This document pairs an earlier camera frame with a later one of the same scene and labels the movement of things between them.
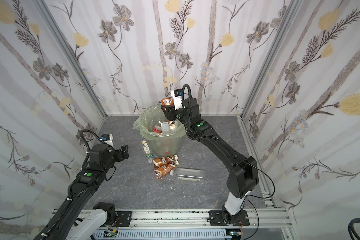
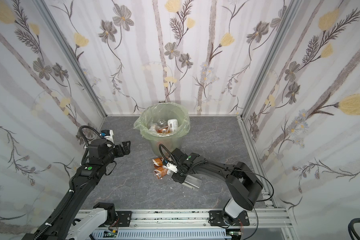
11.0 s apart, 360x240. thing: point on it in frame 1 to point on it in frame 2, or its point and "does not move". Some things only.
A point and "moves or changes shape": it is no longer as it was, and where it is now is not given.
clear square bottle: (191, 174) moves or changes shape
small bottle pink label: (157, 129) to (161, 122)
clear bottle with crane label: (149, 155) to (152, 130)
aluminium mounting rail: (261, 219) does not move
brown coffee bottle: (168, 101) to (163, 129)
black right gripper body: (170, 111) to (178, 167)
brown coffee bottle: (164, 169) does not move
